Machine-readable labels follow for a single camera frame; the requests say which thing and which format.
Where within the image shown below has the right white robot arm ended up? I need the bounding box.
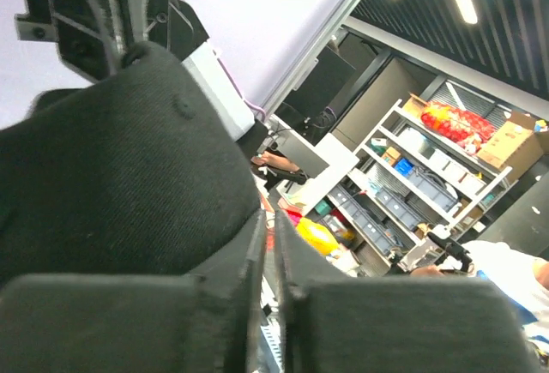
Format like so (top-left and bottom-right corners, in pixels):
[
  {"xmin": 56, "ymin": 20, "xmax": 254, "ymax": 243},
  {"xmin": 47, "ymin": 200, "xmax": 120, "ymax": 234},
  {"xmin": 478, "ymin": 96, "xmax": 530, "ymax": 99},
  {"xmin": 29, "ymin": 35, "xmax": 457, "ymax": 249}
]
[{"xmin": 15, "ymin": 0, "xmax": 256, "ymax": 140}]

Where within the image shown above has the red mesh bag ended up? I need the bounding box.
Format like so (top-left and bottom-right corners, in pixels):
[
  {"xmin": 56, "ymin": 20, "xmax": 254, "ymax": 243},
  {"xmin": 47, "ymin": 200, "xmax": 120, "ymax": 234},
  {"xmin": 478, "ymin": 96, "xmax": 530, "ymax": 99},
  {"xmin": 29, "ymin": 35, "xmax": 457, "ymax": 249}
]
[{"xmin": 419, "ymin": 102, "xmax": 496, "ymax": 155}]

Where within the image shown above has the black baseball cap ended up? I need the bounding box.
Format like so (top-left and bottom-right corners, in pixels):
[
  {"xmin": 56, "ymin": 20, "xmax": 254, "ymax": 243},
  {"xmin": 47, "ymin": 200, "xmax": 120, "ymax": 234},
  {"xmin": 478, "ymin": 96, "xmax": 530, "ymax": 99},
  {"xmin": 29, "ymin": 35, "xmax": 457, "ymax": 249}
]
[{"xmin": 1, "ymin": 42, "xmax": 260, "ymax": 282}]

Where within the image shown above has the yellow bag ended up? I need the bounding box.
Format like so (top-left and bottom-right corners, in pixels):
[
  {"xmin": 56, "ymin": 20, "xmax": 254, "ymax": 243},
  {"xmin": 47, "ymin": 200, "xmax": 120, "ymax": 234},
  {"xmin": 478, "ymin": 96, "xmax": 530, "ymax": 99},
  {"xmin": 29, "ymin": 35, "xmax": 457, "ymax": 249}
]
[{"xmin": 296, "ymin": 218, "xmax": 339, "ymax": 256}]

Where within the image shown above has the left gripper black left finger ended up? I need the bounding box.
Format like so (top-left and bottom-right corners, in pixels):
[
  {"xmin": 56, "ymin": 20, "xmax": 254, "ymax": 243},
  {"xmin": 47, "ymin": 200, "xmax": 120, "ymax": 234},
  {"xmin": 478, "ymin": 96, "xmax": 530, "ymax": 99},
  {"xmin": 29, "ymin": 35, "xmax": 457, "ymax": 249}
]
[{"xmin": 1, "ymin": 211, "xmax": 266, "ymax": 372}]

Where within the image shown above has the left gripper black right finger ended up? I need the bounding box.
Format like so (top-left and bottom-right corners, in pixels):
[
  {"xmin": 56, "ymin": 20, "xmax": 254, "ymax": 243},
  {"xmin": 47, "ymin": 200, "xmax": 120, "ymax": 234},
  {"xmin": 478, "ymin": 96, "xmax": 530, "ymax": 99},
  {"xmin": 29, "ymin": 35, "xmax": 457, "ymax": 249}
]
[{"xmin": 274, "ymin": 211, "xmax": 540, "ymax": 372}]

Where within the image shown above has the person in white shirt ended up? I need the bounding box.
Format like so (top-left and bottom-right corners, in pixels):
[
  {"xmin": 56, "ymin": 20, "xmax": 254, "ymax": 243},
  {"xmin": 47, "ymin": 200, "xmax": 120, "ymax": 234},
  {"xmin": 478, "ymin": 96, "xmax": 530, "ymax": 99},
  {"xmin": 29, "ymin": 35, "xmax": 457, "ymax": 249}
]
[{"xmin": 409, "ymin": 239, "xmax": 549, "ymax": 327}]

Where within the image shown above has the white metal storage shelf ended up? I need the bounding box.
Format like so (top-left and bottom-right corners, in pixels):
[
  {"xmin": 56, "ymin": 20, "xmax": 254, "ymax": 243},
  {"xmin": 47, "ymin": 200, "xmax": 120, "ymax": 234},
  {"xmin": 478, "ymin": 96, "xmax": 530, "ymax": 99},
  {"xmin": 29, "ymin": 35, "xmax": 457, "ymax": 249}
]
[{"xmin": 326, "ymin": 101, "xmax": 516, "ymax": 274}]

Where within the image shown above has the black computer monitor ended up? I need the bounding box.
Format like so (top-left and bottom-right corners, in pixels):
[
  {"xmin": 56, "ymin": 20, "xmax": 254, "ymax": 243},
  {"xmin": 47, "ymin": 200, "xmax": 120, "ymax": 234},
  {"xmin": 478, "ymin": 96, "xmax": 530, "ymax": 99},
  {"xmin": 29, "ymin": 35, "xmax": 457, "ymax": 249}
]
[{"xmin": 275, "ymin": 45, "xmax": 355, "ymax": 145}]

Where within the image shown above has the cardboard box on shelf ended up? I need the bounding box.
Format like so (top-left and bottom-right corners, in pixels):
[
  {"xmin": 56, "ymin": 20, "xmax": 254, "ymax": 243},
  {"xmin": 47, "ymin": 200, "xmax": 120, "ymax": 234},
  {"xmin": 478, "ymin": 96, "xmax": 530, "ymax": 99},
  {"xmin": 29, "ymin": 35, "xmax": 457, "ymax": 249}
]
[{"xmin": 476, "ymin": 111, "xmax": 548, "ymax": 184}]

